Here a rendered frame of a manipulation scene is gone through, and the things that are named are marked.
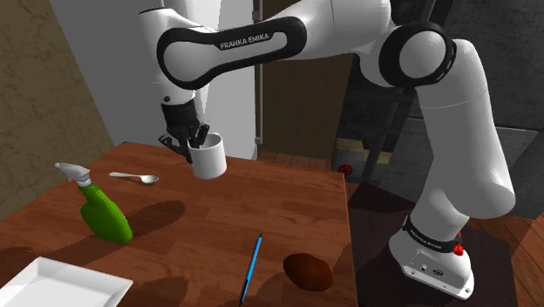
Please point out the white square plate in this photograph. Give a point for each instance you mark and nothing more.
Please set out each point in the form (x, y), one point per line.
(59, 287)

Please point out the blue pen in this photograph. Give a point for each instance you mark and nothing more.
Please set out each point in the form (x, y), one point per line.
(252, 268)

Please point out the brown potato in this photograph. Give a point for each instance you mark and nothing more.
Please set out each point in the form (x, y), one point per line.
(308, 272)

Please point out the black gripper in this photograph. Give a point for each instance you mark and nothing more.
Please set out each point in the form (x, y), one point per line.
(180, 117)

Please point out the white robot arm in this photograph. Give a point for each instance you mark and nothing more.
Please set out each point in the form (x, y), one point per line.
(459, 140)

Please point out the brown wooden table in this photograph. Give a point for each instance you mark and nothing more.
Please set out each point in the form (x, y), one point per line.
(238, 204)

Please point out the dark robot stand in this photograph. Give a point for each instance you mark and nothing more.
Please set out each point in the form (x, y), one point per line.
(380, 272)

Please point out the white cup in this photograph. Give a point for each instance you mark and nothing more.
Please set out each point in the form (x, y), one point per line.
(209, 159)

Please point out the green spray bottle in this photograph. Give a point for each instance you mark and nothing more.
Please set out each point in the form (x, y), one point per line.
(104, 214)

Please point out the white spoon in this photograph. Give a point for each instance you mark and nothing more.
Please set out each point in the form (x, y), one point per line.
(146, 178)

